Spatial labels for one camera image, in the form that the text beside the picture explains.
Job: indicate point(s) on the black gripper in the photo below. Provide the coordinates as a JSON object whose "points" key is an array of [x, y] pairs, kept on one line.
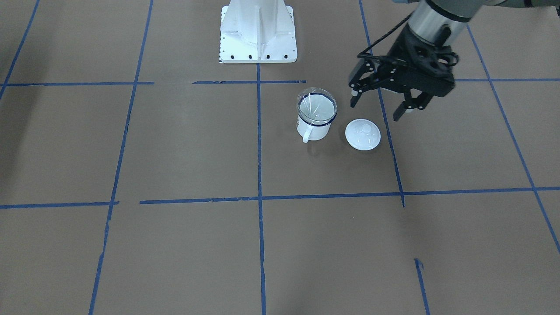
{"points": [[401, 47]]}

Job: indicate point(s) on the clear plastic funnel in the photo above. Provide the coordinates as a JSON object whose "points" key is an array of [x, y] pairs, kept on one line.
{"points": [[316, 106]]}

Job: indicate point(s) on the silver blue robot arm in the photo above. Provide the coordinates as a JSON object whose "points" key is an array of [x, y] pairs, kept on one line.
{"points": [[431, 14]]}

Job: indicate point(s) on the white enamel cup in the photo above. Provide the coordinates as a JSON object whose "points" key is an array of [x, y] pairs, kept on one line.
{"points": [[311, 133]]}

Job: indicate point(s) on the white round lid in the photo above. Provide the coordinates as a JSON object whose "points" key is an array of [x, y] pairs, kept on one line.
{"points": [[363, 134]]}

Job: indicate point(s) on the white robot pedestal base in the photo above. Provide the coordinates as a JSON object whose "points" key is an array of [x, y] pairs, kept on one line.
{"points": [[257, 31]]}

